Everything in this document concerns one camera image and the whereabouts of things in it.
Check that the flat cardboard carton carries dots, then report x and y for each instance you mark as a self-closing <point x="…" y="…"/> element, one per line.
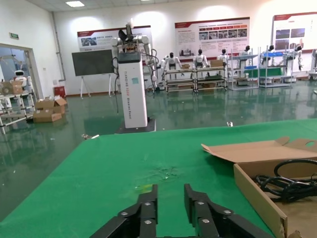
<point x="45" y="117"/>

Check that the red box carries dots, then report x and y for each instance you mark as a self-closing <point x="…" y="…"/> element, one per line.
<point x="59" y="91"/>

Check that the open-flap cardboard carton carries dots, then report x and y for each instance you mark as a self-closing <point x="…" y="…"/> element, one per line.
<point x="49" y="105"/>

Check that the grey wall pipe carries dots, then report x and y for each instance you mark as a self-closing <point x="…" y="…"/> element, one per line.
<point x="57" y="49"/>

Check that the small cardboard carton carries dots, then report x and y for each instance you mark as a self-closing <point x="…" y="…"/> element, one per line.
<point x="185" y="66"/>

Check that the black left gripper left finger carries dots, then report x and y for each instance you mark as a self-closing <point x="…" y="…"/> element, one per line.
<point x="143" y="218"/>

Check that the green board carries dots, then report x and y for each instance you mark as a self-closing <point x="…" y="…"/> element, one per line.
<point x="262" y="73"/>

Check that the green exit sign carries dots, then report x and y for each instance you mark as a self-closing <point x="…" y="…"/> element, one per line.
<point x="14" y="36"/>

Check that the white black humanoid robot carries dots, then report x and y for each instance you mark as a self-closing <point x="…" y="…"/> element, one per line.
<point x="171" y="61"/>
<point x="245" y="52"/>
<point x="223" y="57"/>
<point x="200" y="59"/>
<point x="268" y="53"/>
<point x="298" y="53"/>

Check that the small white round-head robot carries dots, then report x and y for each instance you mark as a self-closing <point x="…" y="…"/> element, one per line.
<point x="20" y="78"/>

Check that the metal tablecloth clip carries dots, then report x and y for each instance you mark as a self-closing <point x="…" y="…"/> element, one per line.
<point x="90" y="136"/>
<point x="229" y="124"/>

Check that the torn-rim open cardboard box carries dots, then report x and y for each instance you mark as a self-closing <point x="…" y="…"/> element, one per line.
<point x="260" y="205"/>

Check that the black display screen on stand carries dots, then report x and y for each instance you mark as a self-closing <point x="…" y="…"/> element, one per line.
<point x="91" y="62"/>

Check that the metal workbench rack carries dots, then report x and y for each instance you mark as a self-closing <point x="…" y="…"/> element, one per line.
<point x="179" y="80"/>
<point x="210" y="79"/>

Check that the white door frame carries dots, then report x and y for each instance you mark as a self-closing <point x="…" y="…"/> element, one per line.
<point x="32" y="69"/>

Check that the ceiling light panel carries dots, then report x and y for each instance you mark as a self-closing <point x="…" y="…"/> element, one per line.
<point x="73" y="3"/>

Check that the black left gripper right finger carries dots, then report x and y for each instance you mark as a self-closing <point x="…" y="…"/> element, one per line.
<point x="205" y="218"/>

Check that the white tube rack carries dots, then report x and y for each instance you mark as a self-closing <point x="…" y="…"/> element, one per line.
<point x="17" y="116"/>

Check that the wide red white wall poster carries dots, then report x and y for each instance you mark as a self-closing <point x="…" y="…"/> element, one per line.
<point x="210" y="37"/>

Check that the tall white shelf rack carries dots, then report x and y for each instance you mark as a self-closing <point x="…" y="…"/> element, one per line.
<point x="275" y="81"/>
<point x="244" y="83"/>

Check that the yellow tape square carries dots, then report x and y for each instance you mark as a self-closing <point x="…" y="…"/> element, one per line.
<point x="146" y="187"/>

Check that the clear crumpled tape patch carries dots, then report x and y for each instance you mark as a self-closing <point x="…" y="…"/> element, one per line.
<point x="166" y="174"/>

